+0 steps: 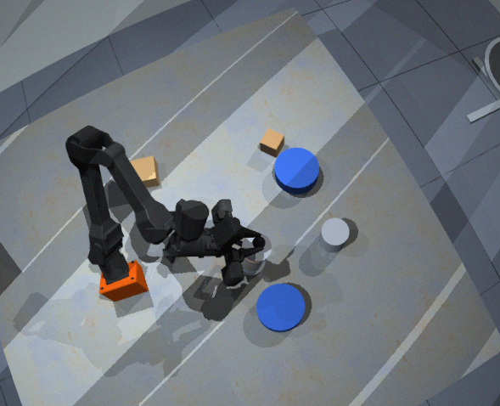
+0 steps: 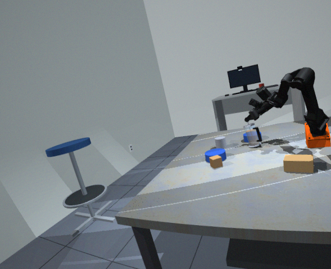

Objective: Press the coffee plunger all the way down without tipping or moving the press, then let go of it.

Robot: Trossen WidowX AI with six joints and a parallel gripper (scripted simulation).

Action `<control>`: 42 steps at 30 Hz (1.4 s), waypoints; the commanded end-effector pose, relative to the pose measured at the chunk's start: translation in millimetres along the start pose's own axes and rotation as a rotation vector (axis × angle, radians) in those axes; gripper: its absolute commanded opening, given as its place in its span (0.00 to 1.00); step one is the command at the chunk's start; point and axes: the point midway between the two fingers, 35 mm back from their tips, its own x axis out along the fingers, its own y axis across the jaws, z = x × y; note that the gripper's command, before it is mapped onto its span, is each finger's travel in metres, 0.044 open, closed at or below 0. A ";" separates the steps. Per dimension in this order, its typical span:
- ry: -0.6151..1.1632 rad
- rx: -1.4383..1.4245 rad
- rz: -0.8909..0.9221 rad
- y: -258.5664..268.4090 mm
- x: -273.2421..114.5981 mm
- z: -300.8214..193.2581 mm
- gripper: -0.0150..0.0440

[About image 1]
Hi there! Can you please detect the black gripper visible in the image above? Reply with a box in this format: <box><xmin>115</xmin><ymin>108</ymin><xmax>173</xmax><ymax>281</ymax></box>
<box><xmin>198</xmin><ymin>199</ymin><xmax>264</xmax><ymax>286</ymax></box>

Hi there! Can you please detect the blue disc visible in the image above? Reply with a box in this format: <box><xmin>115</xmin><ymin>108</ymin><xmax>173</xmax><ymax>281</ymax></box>
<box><xmin>275</xmin><ymin>148</ymin><xmax>319</xmax><ymax>195</ymax></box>
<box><xmin>256</xmin><ymin>284</ymin><xmax>305</xmax><ymax>332</ymax></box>

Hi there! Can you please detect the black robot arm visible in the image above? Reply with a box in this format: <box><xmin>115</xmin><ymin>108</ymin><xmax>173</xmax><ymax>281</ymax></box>
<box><xmin>65</xmin><ymin>126</ymin><xmax>244</xmax><ymax>285</ymax></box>

